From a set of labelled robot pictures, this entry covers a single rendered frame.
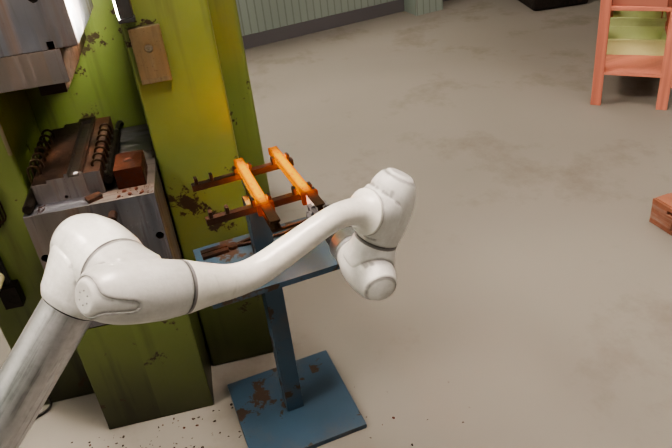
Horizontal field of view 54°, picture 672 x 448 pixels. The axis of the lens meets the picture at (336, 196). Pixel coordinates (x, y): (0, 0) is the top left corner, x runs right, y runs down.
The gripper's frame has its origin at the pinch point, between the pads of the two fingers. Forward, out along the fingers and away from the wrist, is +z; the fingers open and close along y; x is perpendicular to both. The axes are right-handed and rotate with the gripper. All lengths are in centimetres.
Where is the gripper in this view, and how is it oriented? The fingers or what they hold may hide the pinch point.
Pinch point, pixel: (315, 203)
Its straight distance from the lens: 178.6
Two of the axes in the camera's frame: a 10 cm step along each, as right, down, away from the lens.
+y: 9.2, -2.8, 2.8
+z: -3.8, -4.4, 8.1
